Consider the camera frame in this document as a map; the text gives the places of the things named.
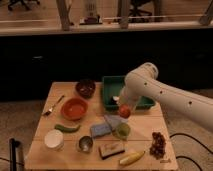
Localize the orange bowl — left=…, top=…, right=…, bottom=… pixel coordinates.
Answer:
left=61, top=98, right=88, bottom=121

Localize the black stand post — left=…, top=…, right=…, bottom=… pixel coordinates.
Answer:
left=9, top=138, right=23, bottom=171

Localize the white paper cup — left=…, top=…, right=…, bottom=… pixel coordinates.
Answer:
left=44, top=129, right=64, bottom=150

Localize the purple grape bunch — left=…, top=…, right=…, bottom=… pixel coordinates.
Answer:
left=149, top=132, right=166, bottom=159

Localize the dark brown bowl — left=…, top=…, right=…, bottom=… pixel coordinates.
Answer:
left=75, top=79, right=96, bottom=99

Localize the white handled brush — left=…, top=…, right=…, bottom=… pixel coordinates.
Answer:
left=111, top=96, right=119, bottom=104

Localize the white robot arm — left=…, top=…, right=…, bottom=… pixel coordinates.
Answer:
left=118, top=62, right=213, bottom=133

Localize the green cucumber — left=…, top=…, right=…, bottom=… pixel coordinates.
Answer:
left=54, top=124, right=81, bottom=133

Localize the green plastic tray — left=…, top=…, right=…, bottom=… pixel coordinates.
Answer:
left=101, top=76, right=155, bottom=111

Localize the small metal cup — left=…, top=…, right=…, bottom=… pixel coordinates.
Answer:
left=78, top=136, right=93, bottom=153

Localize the black floor cable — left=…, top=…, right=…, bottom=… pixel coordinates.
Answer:
left=169, top=132, right=213, bottom=171

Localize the black office chair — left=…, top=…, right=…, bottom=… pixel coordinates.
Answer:
left=129, top=0, right=152, bottom=17

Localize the brown block eraser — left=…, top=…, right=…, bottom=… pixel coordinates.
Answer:
left=99, top=142, right=125, bottom=159

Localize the red apple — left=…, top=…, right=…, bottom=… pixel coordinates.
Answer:
left=118, top=104, right=131, bottom=119

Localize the grey cloth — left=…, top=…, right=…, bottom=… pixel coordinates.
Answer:
left=104, top=114, right=128, bottom=130

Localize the wooden table leg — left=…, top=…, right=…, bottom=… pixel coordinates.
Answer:
left=56, top=0, right=70, bottom=31

